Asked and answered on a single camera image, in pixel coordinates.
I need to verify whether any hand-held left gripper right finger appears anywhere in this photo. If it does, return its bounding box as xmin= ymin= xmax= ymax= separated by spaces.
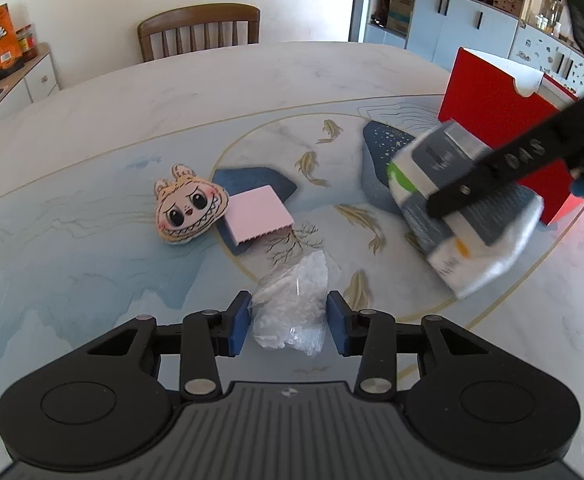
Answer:
xmin=326 ymin=289 xmax=505 ymax=403

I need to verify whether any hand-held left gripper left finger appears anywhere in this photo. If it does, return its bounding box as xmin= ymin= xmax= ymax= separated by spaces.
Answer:
xmin=74 ymin=290 xmax=253 ymax=403

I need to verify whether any clear bag of white beads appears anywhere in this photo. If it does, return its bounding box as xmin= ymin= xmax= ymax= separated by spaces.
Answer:
xmin=251 ymin=251 xmax=343 ymax=358

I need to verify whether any red cardboard box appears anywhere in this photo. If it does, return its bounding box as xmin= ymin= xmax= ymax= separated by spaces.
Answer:
xmin=438 ymin=46 xmax=584 ymax=226

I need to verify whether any white grey tissue pack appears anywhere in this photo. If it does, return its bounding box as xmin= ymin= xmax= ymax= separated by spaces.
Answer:
xmin=386 ymin=119 xmax=545 ymax=300

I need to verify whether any marble fish pattern desktop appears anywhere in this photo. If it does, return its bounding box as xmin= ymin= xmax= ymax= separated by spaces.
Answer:
xmin=0 ymin=41 xmax=584 ymax=480

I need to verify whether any white speckled cabinet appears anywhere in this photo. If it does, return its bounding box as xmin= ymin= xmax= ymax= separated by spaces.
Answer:
xmin=509 ymin=25 xmax=584 ymax=97

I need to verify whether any pink sponge block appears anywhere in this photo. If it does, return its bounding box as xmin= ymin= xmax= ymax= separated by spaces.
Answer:
xmin=216 ymin=185 xmax=295 ymax=256

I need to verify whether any beige plush monster face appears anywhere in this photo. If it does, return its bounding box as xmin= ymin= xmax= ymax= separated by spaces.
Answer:
xmin=153 ymin=164 xmax=231 ymax=246

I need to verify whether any light blue cabinet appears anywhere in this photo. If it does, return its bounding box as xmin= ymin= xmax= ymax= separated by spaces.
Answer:
xmin=363 ymin=0 xmax=520 ymax=73

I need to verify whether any cardboard box on shelf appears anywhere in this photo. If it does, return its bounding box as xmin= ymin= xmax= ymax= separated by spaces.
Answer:
xmin=386 ymin=0 xmax=413 ymax=36

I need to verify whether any brown wooden chair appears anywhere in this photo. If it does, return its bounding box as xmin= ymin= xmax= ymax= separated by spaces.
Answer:
xmin=137 ymin=3 xmax=261 ymax=63

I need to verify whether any white side cabinet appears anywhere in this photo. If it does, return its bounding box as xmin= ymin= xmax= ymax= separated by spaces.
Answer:
xmin=0 ymin=42 xmax=62 ymax=126

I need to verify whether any red sauce jar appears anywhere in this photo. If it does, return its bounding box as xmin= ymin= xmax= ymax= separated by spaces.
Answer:
xmin=16 ymin=24 xmax=39 ymax=60

